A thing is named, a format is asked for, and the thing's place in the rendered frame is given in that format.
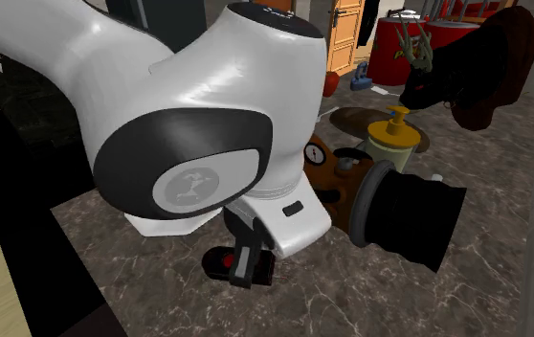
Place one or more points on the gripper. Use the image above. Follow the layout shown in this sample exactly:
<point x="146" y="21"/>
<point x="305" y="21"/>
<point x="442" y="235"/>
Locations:
<point x="241" y="226"/>

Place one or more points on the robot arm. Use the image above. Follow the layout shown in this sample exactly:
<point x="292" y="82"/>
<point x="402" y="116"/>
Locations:
<point x="211" y="88"/>

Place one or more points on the black device with red button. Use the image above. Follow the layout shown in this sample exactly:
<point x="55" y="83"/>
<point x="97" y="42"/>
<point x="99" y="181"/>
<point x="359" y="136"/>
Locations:
<point x="215" y="263"/>

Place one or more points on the brown oval plate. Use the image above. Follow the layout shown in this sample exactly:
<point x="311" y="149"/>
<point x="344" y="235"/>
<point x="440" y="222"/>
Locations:
<point x="353" y="120"/>

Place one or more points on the soap dispenser with yellow pump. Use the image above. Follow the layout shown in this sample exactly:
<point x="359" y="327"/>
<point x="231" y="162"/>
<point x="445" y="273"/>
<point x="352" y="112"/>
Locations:
<point x="394" y="135"/>

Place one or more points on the red apple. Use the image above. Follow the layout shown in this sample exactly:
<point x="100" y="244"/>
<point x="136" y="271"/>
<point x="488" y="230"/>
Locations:
<point x="330" y="84"/>

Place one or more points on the blue kettlebell-shaped thing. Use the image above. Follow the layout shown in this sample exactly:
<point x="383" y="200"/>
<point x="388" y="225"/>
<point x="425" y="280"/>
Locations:
<point x="360" y="82"/>

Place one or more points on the white flat small thing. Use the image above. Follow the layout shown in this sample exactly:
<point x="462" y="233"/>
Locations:
<point x="381" y="90"/>

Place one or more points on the orange wooden door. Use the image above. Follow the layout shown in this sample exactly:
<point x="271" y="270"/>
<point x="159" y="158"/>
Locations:
<point x="344" y="37"/>

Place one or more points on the red drum with yellow print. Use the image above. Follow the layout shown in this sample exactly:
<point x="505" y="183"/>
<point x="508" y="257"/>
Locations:
<point x="449" y="32"/>
<point x="388" y="56"/>

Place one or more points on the black hanging cloth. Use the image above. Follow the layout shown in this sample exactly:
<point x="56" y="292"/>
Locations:
<point x="367" y="21"/>

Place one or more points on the black antlered beast figure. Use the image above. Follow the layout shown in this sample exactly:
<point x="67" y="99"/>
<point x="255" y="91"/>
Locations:
<point x="472" y="70"/>

